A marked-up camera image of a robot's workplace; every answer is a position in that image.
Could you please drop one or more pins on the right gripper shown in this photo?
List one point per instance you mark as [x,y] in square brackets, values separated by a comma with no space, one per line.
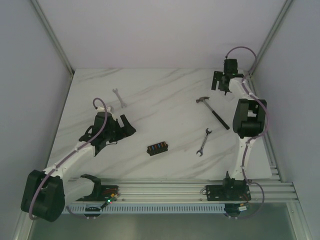
[217,77]

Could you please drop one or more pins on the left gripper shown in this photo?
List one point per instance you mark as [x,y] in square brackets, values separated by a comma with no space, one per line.
[119,128]

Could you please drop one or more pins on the black fuse box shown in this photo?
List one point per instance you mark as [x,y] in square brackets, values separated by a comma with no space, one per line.
[157,148]

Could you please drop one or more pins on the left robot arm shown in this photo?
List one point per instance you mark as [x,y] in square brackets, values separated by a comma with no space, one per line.
[48,192]

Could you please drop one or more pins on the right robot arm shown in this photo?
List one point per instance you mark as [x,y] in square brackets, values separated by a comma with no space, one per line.
[249,118]

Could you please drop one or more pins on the small silver wrench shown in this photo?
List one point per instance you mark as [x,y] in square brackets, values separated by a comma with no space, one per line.
[122,103]

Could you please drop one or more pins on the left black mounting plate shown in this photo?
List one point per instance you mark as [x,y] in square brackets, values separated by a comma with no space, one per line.
[107,192]

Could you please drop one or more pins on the black mounting plate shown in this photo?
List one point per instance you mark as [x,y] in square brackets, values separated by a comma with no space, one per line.
[227,194]
[107,192]

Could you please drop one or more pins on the silver combination wrench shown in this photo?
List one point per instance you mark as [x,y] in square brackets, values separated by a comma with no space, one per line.
[200,151]

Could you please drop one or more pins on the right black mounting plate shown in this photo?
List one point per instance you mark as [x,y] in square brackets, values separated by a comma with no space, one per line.
[227,194]

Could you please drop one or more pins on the black handled claw hammer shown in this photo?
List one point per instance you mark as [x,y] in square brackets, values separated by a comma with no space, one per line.
[203,100]

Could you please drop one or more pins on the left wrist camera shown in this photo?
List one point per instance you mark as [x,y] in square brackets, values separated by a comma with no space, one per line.
[109,109]

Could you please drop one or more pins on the slotted cable duct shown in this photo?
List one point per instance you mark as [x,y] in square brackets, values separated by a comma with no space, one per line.
[147,208]

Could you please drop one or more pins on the right aluminium frame post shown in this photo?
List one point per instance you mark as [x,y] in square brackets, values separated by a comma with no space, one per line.
[272,33]

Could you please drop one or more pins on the aluminium frame post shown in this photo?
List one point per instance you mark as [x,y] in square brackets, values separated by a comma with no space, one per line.
[272,33]
[52,36]

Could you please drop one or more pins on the left aluminium frame post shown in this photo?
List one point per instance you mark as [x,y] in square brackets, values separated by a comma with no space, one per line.
[52,36]

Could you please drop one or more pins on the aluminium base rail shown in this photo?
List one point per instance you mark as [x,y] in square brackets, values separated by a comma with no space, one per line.
[180,191]

